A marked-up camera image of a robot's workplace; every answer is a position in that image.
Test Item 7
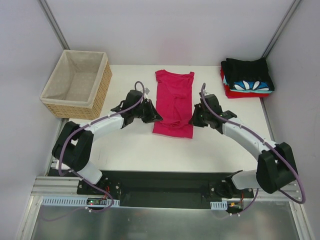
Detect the wicker basket with liner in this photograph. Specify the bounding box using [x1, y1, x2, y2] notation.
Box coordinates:
[40, 50, 113, 120]

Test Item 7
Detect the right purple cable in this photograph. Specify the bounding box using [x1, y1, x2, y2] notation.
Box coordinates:
[201, 82, 307, 220]

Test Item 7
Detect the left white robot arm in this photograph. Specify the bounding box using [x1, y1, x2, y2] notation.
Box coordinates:
[51, 90, 163, 195]

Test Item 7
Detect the aluminium frame post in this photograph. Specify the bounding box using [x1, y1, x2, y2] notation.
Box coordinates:
[38, 0, 70, 50]
[261, 0, 303, 59]

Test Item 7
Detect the red t shirt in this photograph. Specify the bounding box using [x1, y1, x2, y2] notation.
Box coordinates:
[220, 68, 271, 99]

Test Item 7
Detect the left aluminium frame post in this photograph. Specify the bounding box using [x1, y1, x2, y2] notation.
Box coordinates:
[38, 0, 70, 50]

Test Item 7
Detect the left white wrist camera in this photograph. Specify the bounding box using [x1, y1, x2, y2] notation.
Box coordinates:
[144, 87, 150, 95]

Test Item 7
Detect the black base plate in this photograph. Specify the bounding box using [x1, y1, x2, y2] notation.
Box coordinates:
[47, 169, 260, 208]

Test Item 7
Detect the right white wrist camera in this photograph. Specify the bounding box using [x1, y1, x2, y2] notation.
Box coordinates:
[199, 89, 210, 97]

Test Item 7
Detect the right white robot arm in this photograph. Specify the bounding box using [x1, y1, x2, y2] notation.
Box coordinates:
[189, 94, 298, 198]

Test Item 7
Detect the right aluminium frame post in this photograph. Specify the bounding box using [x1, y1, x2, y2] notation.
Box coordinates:
[261, 0, 303, 59]

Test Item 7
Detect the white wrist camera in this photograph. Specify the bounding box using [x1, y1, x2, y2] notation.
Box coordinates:
[199, 89, 210, 97]
[144, 87, 150, 95]

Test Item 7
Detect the pink t shirt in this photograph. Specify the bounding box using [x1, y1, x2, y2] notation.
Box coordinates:
[152, 69, 195, 139]

